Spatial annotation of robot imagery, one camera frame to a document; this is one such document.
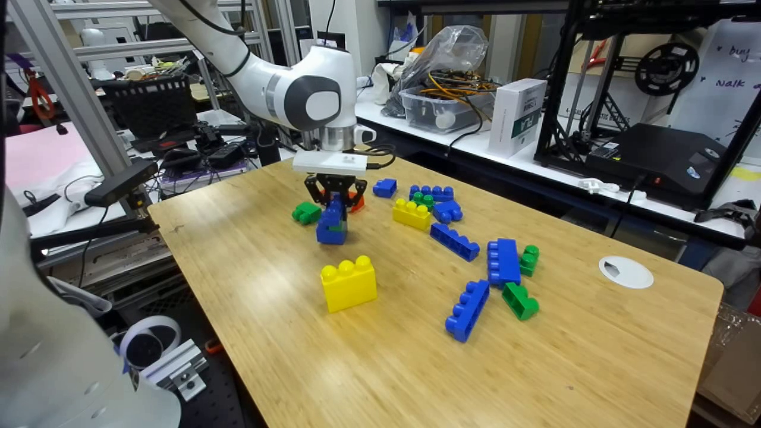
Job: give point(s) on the black frame 3D printer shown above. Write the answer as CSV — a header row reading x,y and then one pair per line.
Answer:
x,y
668,150

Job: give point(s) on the white table grommet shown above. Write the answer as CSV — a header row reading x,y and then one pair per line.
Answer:
x,y
626,271

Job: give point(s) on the pink sheet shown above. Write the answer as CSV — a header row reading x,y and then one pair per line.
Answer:
x,y
40,158

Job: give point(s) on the white carton box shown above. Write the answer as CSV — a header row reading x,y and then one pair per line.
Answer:
x,y
518,112

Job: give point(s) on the clear plastic storage bin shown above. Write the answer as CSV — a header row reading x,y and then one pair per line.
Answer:
x,y
440,110

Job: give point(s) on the large yellow block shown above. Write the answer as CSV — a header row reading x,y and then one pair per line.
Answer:
x,y
349,284

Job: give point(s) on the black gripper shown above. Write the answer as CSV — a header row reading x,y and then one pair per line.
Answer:
x,y
337,181

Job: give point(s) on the grey metal bracket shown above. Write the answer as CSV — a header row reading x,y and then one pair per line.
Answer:
x,y
180,370

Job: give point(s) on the white workbench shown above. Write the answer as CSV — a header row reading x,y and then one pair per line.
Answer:
x,y
739,193

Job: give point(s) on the black filament spool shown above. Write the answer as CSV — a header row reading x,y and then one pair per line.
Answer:
x,y
668,68

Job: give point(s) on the white paper with writing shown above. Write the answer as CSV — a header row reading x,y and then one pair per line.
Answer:
x,y
729,87

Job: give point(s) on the black equipment box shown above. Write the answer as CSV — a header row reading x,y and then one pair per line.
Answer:
x,y
151,108

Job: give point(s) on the white tape roll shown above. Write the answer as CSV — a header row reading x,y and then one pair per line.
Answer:
x,y
151,321

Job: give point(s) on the blue and green block stack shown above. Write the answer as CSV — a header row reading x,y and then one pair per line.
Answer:
x,y
331,224

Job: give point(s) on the long blue block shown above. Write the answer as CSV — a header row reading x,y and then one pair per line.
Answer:
x,y
456,240
468,311
434,191

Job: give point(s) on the green two-stud block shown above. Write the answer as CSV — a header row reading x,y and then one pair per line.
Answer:
x,y
306,213
528,261
521,301
421,201

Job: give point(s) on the wide blue block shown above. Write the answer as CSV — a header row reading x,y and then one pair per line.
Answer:
x,y
502,263

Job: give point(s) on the black clamp bracket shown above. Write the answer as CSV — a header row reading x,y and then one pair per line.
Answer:
x,y
119,185

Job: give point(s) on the clear plastic bag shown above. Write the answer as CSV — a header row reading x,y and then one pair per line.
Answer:
x,y
443,51

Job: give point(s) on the aluminium frame post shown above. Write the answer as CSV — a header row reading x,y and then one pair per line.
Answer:
x,y
72,87

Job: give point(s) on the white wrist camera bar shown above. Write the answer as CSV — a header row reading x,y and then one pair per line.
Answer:
x,y
329,163

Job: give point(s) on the small blue block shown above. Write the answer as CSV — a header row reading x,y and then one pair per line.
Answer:
x,y
387,188
449,210

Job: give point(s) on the small yellow block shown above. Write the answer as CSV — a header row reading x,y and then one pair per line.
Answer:
x,y
412,213

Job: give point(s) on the brown cardboard box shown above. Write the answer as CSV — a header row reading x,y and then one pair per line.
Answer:
x,y
734,365

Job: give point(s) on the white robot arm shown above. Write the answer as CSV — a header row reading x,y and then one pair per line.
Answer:
x,y
263,80

